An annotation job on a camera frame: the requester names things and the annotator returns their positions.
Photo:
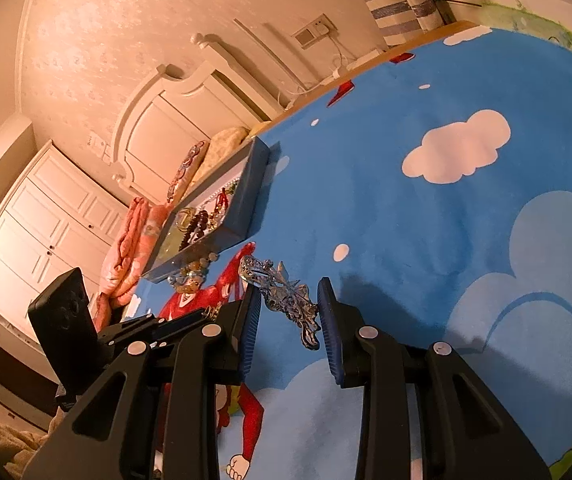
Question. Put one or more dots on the beige pillow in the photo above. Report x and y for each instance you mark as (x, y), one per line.
(226, 147)

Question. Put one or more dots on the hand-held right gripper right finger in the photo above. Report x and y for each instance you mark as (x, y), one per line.
(328, 330)

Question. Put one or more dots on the wall switch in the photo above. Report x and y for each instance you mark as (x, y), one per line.
(97, 144)

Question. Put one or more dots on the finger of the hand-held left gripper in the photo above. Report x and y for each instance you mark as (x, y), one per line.
(166, 325)

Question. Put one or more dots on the wall outlet panel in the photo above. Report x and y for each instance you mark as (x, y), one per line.
(306, 36)

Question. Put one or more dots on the white headboard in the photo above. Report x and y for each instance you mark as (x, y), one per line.
(166, 125)

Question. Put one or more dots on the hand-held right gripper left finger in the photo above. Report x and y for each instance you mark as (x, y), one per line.
(251, 330)

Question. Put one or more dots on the white wardrobe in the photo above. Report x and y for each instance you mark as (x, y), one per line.
(41, 230)

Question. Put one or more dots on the pink quilt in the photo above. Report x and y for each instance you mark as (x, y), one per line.
(131, 245)

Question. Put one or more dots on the white charger plug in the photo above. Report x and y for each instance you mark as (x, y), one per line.
(322, 26)

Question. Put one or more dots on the embroidered pillow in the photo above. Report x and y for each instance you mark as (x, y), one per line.
(186, 170)

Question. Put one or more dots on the striped printed curtain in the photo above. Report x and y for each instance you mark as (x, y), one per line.
(391, 5)

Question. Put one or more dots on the silver hair ornament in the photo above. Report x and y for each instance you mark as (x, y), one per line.
(286, 300)

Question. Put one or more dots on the grey shallow box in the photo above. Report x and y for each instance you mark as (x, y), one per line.
(246, 210)

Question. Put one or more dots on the dark low cabinet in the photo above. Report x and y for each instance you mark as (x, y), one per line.
(11, 375)

